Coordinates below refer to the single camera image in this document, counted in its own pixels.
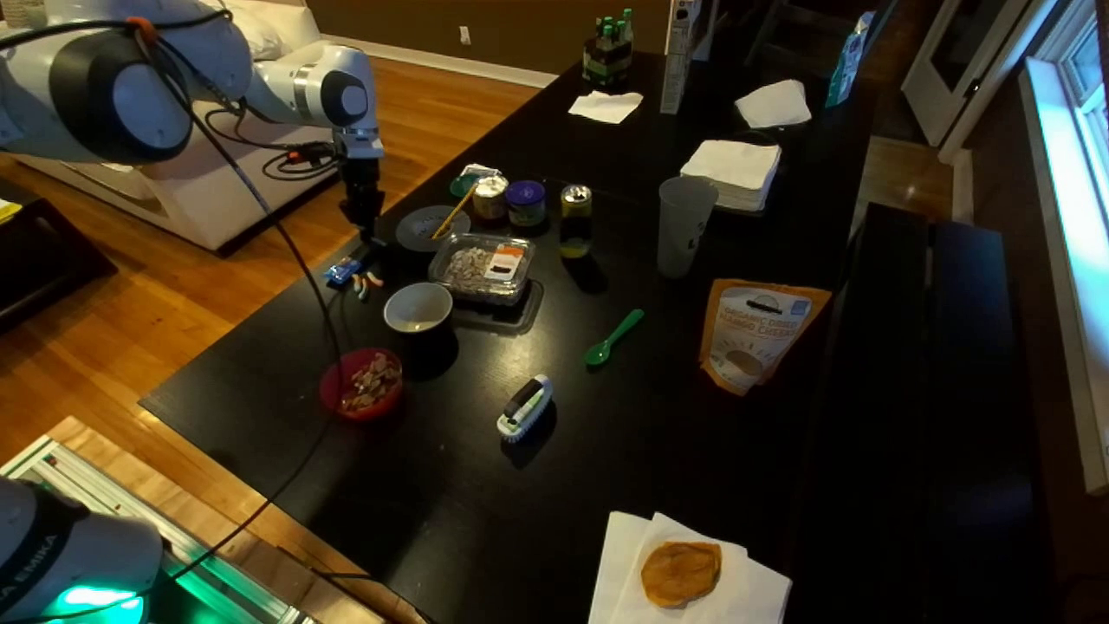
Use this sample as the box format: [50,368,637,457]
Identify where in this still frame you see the brown cookie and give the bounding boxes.
[637,538,727,615]

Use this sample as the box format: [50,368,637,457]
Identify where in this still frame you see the small jar with cream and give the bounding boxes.
[469,171,514,225]

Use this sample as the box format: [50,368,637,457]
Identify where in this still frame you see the green lid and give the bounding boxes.
[447,159,502,202]

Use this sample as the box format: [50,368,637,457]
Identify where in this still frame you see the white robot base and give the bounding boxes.
[0,475,167,624]

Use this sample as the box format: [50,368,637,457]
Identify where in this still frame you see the clear plastic food container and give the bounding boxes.
[425,230,537,311]

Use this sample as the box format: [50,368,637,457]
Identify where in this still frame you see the stack of white napkins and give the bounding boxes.
[676,134,786,214]

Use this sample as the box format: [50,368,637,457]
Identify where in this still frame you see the blue chocolate bar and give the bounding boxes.
[321,258,359,293]

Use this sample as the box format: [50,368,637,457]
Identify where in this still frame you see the white sofa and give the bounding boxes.
[16,0,339,258]

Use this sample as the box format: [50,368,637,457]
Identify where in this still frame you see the red bowl with snacks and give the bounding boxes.
[319,344,408,427]

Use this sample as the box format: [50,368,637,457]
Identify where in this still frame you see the metal robot stand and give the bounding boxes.
[0,431,392,624]

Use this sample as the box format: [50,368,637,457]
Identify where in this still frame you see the green plastic spoon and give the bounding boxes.
[582,305,647,373]

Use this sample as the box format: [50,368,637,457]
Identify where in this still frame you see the black bench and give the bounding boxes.
[795,202,1058,624]

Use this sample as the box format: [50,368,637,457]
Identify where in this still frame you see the blue packet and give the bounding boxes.
[822,7,883,114]

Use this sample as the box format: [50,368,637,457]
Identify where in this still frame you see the green rimmed bowl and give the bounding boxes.
[377,277,462,344]

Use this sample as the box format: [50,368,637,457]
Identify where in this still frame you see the small purple jar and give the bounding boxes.
[502,175,550,231]

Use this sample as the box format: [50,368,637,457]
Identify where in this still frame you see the orange snack pouch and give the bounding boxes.
[698,273,837,400]

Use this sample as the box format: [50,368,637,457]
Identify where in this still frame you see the grey plate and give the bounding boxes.
[392,202,474,258]

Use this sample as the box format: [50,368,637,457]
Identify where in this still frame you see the glass jar with oil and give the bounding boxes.
[555,181,599,262]

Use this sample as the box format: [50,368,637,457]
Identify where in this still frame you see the red and black floor cables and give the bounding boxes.
[202,98,348,188]

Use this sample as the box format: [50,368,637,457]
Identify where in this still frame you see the wooden stick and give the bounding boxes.
[429,188,478,247]

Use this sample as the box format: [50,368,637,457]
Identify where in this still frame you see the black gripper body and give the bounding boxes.
[336,157,387,230]

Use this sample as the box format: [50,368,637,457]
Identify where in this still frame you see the long black cable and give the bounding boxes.
[0,7,353,601]

